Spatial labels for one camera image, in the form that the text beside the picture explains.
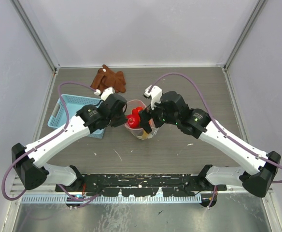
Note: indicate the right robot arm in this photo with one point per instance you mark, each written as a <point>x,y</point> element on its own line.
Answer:
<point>257,168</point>

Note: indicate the slotted cable duct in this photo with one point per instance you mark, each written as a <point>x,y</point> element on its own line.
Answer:
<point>62,198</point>

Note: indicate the aluminium frame post left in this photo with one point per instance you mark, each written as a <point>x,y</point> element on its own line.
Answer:
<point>34,34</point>

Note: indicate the clear zip top bag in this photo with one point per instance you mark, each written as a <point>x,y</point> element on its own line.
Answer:
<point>139,133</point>

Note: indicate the brown cloth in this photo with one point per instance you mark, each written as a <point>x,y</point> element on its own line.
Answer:
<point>106,78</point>

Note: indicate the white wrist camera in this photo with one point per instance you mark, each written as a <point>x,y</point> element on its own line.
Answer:
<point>105,93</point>
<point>154,93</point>

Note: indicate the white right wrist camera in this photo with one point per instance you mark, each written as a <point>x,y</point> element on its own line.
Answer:
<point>154,93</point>

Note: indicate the red bell pepper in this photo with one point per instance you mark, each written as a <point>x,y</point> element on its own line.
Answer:
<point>136,110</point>

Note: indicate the aluminium frame post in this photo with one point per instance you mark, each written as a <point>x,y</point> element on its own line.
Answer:
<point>34,34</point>
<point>245,32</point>

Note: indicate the red apple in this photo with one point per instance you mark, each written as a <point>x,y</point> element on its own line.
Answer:
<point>133,121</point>

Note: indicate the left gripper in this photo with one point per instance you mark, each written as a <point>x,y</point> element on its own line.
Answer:
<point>120,121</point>

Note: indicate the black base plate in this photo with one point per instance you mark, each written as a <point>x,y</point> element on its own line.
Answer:
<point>141,185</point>

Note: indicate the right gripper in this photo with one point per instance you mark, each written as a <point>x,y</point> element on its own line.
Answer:
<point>145,116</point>

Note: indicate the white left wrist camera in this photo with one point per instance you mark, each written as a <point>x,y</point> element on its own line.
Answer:
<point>105,93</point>

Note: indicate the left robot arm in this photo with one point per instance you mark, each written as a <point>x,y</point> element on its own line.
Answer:
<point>31,161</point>

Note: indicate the light blue plastic basket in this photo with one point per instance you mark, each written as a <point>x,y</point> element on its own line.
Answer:
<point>65,110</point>

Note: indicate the aluminium frame post right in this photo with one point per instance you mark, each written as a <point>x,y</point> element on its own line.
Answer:
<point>245,32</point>

